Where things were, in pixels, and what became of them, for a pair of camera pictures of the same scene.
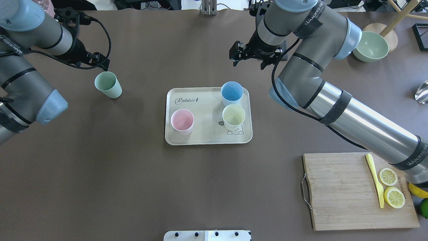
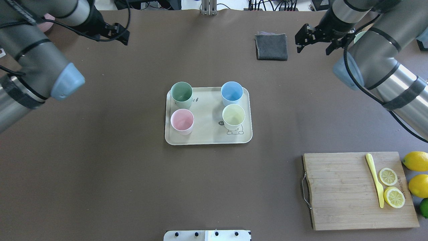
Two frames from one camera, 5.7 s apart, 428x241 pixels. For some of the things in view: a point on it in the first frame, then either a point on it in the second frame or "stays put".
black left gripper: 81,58 -> 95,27
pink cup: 182,121 stays put
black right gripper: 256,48 -> 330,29
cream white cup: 233,115 stays put
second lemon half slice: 394,197 stays put
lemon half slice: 388,176 stays put
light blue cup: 231,93 stays put
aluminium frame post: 209,7 stays put
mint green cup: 107,83 -> 181,93
